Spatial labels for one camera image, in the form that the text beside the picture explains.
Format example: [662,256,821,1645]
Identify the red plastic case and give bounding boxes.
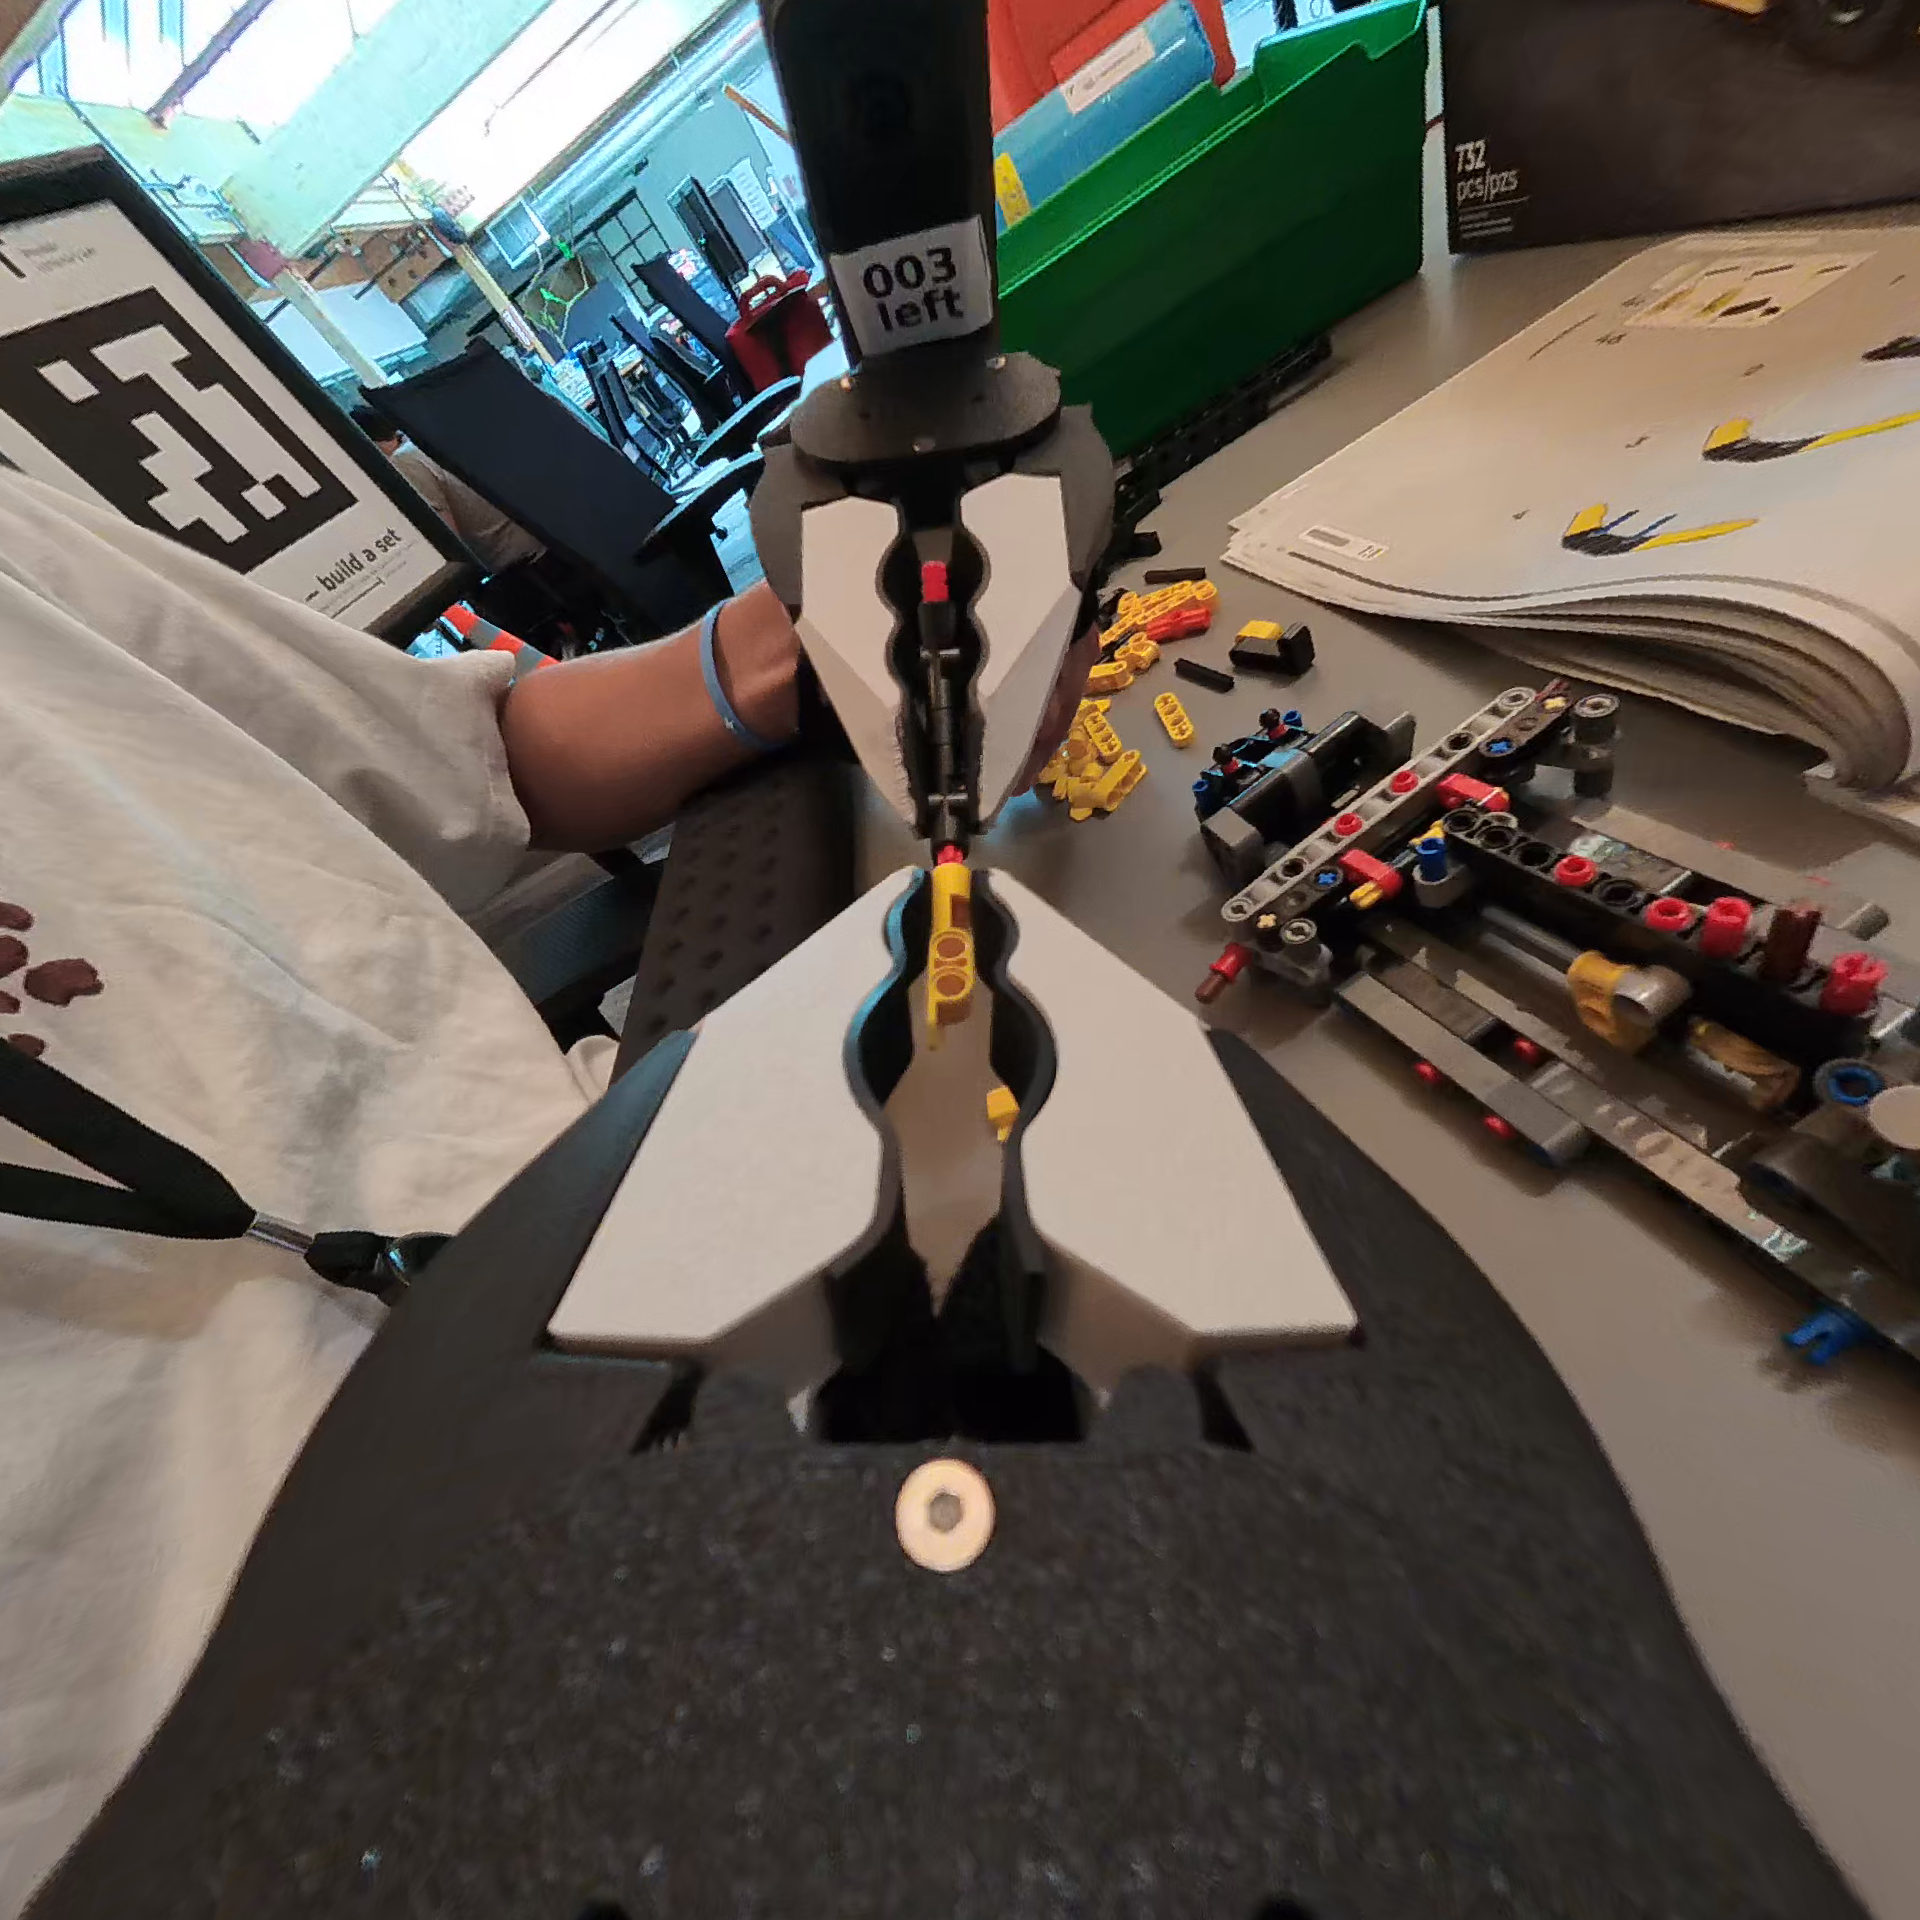
[990,0,1239,90]

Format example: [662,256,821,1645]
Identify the person's white printed shirt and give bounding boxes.
[0,464,617,1920]

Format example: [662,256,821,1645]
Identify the lego car chassis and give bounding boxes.
[1191,681,1920,1367]

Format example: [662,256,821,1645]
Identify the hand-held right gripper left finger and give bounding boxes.
[546,864,924,1435]

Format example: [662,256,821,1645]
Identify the black lanyard strap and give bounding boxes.
[0,1034,452,1307]

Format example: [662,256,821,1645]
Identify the blue wristband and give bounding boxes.
[696,598,797,753]

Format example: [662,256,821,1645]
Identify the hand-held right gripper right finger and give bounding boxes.
[969,865,1360,1407]

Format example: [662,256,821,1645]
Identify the instruction booklet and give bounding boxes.
[1223,224,1920,840]

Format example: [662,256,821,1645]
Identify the red office chair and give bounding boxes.
[726,277,833,393]

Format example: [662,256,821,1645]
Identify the person's left hand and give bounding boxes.
[1008,598,1106,800]

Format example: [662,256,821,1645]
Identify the blue roll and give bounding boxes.
[990,0,1254,231]

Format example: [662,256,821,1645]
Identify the person's left forearm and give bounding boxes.
[498,582,825,857]

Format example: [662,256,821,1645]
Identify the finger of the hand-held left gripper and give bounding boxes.
[791,498,934,837]
[943,477,1088,833]

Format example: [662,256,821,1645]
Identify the pile of yellow lego pieces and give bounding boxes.
[1036,576,1225,824]

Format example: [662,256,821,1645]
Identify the lego set box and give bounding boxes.
[1438,0,1920,256]

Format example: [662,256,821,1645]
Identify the green plastic bin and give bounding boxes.
[990,0,1432,451]

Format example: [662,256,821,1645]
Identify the yellow lego panel piece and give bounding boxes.
[920,842,980,1051]

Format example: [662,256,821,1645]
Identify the framed black white marker sign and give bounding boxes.
[0,145,482,646]

